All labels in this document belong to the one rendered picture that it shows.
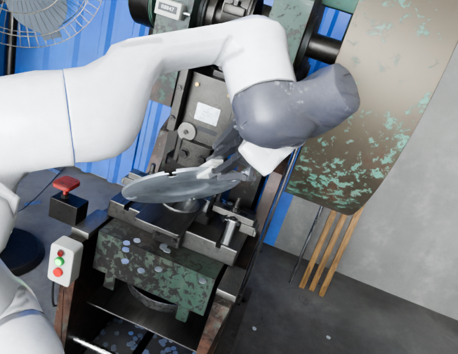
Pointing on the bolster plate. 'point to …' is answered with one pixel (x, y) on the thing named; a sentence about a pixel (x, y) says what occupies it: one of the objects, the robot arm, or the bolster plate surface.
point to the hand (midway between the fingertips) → (209, 168)
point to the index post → (229, 230)
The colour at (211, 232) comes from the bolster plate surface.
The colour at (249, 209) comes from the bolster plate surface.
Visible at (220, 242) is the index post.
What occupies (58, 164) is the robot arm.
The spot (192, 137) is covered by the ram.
